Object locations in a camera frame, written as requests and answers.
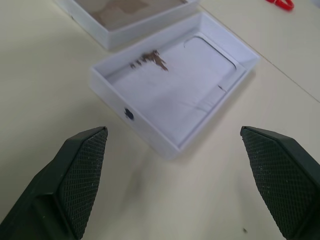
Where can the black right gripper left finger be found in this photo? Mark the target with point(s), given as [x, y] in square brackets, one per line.
[57, 190]

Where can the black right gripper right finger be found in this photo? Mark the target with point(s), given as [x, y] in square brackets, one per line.
[280, 180]

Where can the red plastic object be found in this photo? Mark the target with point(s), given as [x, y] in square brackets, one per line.
[282, 3]

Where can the white box base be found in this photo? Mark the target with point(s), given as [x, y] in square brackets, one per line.
[175, 87]

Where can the white box lid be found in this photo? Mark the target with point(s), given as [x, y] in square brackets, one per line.
[125, 20]

